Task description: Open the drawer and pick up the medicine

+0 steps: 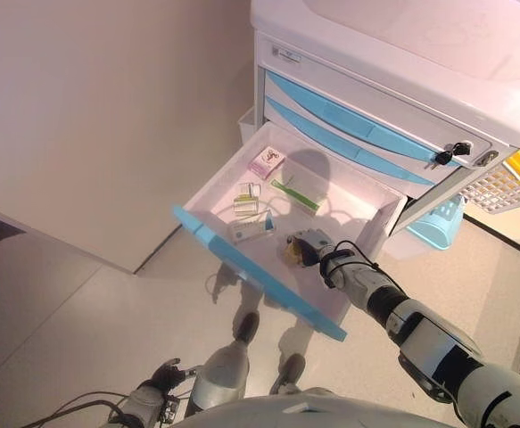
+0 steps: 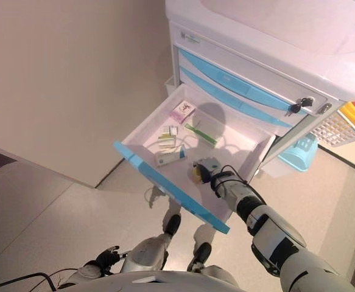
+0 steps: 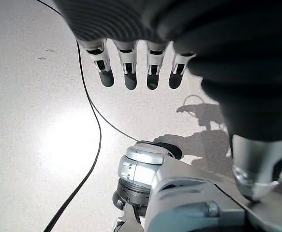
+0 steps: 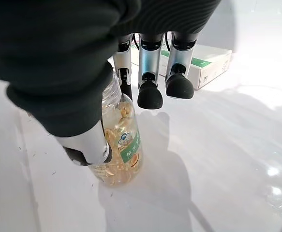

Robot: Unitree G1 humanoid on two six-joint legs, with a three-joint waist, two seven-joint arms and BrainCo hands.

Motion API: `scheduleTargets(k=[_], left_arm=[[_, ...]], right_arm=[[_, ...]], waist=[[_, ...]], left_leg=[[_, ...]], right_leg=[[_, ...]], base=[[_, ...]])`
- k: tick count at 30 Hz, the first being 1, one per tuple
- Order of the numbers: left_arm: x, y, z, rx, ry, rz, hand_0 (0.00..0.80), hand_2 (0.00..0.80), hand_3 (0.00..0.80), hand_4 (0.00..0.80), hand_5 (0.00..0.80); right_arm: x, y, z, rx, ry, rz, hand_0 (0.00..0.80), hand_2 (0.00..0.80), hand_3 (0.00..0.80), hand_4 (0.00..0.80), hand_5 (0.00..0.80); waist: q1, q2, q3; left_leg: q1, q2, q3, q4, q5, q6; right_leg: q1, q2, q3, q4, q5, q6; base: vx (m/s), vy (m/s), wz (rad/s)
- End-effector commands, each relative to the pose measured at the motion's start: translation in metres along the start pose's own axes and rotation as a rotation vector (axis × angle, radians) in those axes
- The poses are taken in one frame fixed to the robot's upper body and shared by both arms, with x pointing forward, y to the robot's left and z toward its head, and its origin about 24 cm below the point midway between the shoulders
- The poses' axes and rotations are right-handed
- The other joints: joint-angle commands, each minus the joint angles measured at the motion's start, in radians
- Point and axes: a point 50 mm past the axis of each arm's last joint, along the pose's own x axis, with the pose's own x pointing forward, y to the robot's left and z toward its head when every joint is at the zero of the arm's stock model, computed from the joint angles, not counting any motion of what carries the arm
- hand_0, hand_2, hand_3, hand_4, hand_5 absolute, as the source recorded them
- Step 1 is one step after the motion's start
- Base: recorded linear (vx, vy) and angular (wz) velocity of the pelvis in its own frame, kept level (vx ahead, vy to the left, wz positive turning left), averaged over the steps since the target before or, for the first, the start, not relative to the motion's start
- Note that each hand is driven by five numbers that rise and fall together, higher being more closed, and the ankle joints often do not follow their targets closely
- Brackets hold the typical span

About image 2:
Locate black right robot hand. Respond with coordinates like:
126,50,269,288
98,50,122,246
192,157,220,185

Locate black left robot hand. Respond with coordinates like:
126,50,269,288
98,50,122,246
96,245,128,270

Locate yellow medicine bottle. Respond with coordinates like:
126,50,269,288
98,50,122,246
191,166,204,184

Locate blue fronted cart drawer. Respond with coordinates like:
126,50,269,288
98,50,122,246
113,83,277,235
178,48,309,118
180,66,294,129

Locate blue white medicine box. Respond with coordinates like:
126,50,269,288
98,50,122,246
154,145,188,169

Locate pink medicine box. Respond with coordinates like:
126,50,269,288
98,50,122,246
170,100,197,124

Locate long green white box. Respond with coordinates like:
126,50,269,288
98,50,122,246
184,120,219,148

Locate grey robot torso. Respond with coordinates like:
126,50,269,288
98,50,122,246
73,269,245,292

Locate silver right robot leg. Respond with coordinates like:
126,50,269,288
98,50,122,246
187,242,236,275

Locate waste bin with blue lid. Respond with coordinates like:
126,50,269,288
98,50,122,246
260,132,320,179

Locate black cart keys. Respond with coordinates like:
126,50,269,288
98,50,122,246
285,96,315,117

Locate white medical cart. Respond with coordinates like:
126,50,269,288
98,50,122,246
164,0,355,178

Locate black cable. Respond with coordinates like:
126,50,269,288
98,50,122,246
0,271,60,292

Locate white wire basket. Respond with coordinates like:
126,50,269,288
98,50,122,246
311,108,355,149

